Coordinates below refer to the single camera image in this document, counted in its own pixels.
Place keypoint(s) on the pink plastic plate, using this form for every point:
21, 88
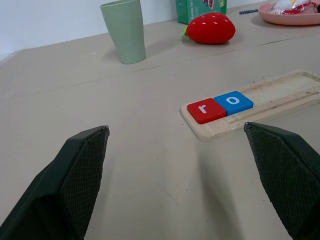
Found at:
290, 17

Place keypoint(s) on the pale green plastic cup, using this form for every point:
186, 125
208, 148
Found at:
126, 31

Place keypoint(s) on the green game card box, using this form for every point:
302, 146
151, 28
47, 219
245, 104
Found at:
197, 8

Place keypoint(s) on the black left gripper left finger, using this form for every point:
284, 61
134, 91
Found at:
62, 190

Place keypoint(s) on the red strawberry plush toy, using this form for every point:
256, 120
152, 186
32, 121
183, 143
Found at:
211, 28

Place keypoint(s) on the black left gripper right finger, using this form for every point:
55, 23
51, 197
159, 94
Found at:
287, 180

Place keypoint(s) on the blue o tile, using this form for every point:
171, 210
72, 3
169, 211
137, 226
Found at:
233, 102

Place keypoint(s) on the wooden letter tray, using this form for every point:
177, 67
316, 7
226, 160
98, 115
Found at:
275, 100

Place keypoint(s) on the red r tile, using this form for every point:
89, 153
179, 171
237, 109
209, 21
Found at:
206, 110

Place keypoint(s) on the red white packaged snack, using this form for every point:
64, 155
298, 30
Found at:
292, 6

